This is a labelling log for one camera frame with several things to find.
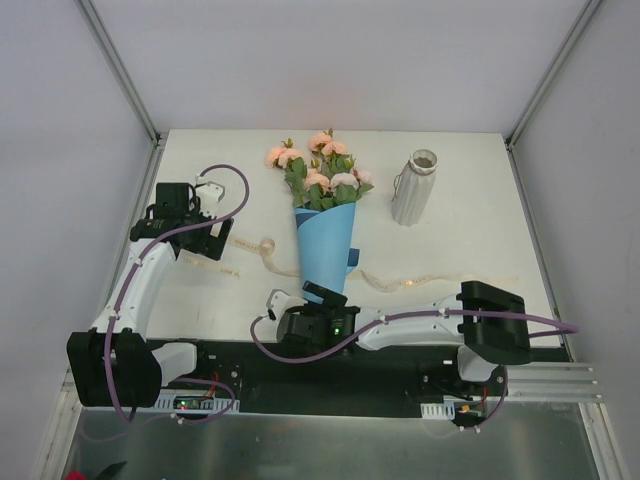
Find white cable duct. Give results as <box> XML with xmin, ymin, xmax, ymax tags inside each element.
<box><xmin>420</xmin><ymin>401</ymin><xmax>456</xmax><ymax>421</ymax></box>
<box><xmin>151</xmin><ymin>393</ymin><xmax>240</xmax><ymax>415</ymax></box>

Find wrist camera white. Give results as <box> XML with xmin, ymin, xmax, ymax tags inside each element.
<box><xmin>266</xmin><ymin>289</ymin><xmax>307</xmax><ymax>321</ymax></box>
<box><xmin>195</xmin><ymin>176</ymin><xmax>225</xmax><ymax>219</ymax></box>

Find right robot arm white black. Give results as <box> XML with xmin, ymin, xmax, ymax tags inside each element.
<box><xmin>266</xmin><ymin>281</ymin><xmax>532</xmax><ymax>395</ymax></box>

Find cream printed ribbon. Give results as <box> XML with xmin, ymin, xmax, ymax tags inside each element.
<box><xmin>177</xmin><ymin>235</ymin><xmax>519</xmax><ymax>293</ymax></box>

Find left white cable duct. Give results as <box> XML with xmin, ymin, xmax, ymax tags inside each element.
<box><xmin>151</xmin><ymin>393</ymin><xmax>240</xmax><ymax>415</ymax></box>

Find aluminium frame post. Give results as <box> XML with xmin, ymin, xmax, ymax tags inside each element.
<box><xmin>505</xmin><ymin>0</ymin><xmax>606</xmax><ymax>152</ymax></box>
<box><xmin>75</xmin><ymin>0</ymin><xmax>162</xmax><ymax>146</ymax></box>

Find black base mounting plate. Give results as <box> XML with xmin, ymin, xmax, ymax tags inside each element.
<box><xmin>189</xmin><ymin>340</ymin><xmax>525</xmax><ymax>418</ymax></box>

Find right aluminium frame post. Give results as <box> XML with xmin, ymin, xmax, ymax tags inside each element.
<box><xmin>505</xmin><ymin>0</ymin><xmax>606</xmax><ymax>152</ymax></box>

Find red object bottom edge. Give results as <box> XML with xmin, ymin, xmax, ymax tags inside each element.
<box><xmin>64</xmin><ymin>470</ymin><xmax>87</xmax><ymax>480</ymax></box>

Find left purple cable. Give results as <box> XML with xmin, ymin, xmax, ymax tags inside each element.
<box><xmin>79</xmin><ymin>163</ymin><xmax>251</xmax><ymax>441</ymax></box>

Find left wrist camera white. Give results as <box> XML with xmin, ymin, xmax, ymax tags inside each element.
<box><xmin>195</xmin><ymin>176</ymin><xmax>225</xmax><ymax>219</ymax></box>

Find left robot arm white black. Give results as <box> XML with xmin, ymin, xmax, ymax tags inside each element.
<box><xmin>67</xmin><ymin>181</ymin><xmax>233</xmax><ymax>408</ymax></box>

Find left aluminium frame post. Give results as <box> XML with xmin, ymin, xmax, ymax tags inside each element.
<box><xmin>75</xmin><ymin>0</ymin><xmax>162</xmax><ymax>146</ymax></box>

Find right white cable duct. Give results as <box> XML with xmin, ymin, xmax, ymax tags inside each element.
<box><xmin>420</xmin><ymin>401</ymin><xmax>456</xmax><ymax>421</ymax></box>

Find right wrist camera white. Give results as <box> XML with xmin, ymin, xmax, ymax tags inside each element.
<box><xmin>266</xmin><ymin>289</ymin><xmax>307</xmax><ymax>321</ymax></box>

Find pink flower bouquet blue wrap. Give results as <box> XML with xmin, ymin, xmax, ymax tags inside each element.
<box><xmin>265</xmin><ymin>128</ymin><xmax>374</xmax><ymax>294</ymax></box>

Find white ribbed ceramic vase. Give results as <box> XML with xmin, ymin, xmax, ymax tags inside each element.
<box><xmin>391</xmin><ymin>149</ymin><xmax>438</xmax><ymax>227</ymax></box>

